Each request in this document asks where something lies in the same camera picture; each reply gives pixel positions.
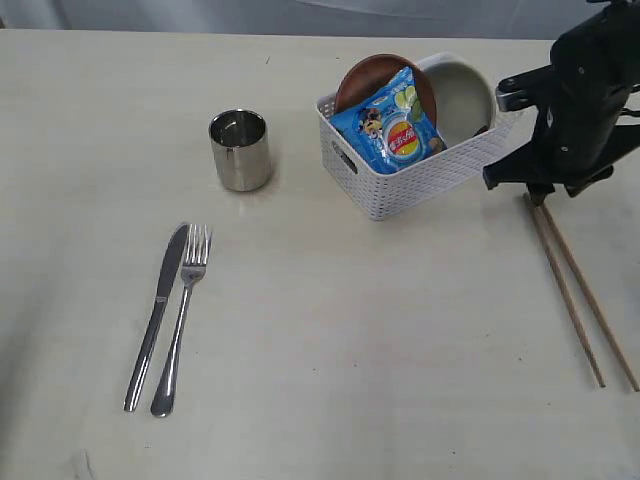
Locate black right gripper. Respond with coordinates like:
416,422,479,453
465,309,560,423
483,54,635,206

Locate brown wooden chopstick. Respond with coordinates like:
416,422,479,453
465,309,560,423
522,193,606,388
539,204,639,392

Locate white ceramic bowl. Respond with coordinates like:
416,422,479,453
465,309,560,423
421,53,496,148

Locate white perforated plastic basket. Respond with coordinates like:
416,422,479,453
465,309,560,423
316,84,521,221

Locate blue chips snack bag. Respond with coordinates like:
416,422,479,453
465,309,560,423
330,67,446,174

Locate stainless steel cup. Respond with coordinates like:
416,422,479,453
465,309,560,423
208,109,273,192

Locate stainless steel fork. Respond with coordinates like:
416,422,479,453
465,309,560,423
150,224,212,418

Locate stainless steel table knife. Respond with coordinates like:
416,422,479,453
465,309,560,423
123,223,189,412

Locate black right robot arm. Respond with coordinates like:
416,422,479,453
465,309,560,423
483,1,639,204

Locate round brown wooden plate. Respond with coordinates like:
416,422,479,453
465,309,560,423
334,54,437,127

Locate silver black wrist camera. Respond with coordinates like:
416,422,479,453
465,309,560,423
495,65,554,112

